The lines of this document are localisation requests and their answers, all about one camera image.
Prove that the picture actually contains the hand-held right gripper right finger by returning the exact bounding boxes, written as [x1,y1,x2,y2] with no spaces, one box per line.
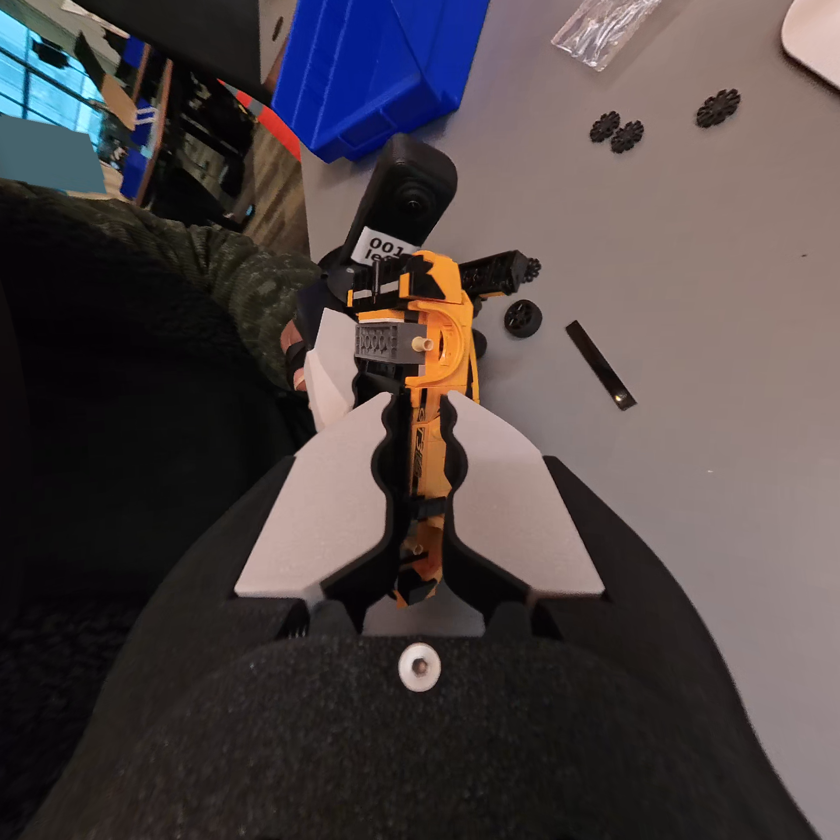
[438,390,606,626]

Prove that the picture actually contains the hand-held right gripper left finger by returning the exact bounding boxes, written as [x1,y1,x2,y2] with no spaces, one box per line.
[234,392,404,634]

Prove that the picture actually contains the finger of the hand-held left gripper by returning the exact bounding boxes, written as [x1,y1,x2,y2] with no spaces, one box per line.
[302,307,361,431]

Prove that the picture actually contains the yellow lego car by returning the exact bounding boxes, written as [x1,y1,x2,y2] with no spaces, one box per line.
[346,248,542,608]

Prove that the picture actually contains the clear plastic parts bag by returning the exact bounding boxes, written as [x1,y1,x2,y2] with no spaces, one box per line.
[551,0,664,72]

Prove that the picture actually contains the black rim inserts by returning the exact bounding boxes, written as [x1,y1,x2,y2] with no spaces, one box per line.
[521,87,742,283]

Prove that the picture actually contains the black lego rod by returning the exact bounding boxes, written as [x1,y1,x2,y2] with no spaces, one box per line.
[566,320,637,411]

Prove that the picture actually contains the person's left hand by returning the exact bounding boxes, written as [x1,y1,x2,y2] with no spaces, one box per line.
[280,316,311,393]

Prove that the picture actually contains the blue plastic storage bin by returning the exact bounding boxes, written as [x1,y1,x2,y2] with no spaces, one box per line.
[271,0,491,164]

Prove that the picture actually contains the orange traffic cone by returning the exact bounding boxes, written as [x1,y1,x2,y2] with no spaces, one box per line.
[220,79,303,161]

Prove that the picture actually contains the white metal book stand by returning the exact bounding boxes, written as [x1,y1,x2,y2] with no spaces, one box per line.
[781,0,840,93]

